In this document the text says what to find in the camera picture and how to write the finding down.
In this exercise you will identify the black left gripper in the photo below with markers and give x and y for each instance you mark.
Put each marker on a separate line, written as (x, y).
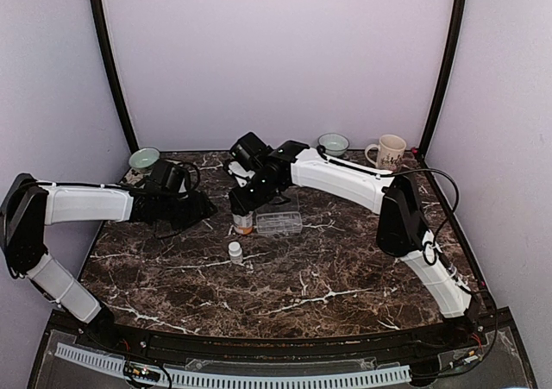
(200, 209)

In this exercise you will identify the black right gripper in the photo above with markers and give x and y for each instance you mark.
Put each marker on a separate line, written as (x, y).
(243, 204)

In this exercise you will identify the clear plastic pill organizer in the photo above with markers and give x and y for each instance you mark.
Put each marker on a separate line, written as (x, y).
(281, 216)

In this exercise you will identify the orange pill bottle grey cap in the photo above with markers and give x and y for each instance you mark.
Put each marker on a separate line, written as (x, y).
(243, 225)

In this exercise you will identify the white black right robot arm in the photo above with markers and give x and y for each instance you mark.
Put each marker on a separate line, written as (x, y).
(403, 231)

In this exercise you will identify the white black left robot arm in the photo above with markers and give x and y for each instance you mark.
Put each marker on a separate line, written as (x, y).
(32, 208)

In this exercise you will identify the pale green ceramic bowl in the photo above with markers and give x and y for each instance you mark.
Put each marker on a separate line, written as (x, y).
(144, 159)

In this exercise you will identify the small white pill bottle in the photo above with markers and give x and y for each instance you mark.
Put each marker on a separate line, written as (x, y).
(235, 252)

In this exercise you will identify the teal striped ceramic bowl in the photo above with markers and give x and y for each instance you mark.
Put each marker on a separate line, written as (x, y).
(335, 144)

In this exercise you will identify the cream floral ceramic mug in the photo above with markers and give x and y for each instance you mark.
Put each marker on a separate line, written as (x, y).
(387, 153)

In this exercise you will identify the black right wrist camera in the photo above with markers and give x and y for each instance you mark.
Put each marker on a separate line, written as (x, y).
(250, 151)

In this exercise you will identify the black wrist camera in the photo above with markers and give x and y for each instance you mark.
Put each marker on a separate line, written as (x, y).
(250, 151)
(168, 176)

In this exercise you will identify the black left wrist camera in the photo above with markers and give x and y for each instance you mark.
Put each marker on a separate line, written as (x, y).
(168, 176)

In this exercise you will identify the white slotted cable duct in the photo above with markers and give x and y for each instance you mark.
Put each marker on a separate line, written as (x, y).
(145, 375)

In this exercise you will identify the black left corner post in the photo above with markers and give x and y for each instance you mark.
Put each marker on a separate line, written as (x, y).
(109, 65)

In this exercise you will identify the black corner post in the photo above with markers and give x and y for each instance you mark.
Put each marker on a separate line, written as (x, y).
(109, 65)
(448, 58)

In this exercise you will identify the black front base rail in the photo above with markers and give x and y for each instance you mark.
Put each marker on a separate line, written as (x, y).
(164, 342)

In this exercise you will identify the black right corner post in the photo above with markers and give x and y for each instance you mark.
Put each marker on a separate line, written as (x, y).
(448, 58)

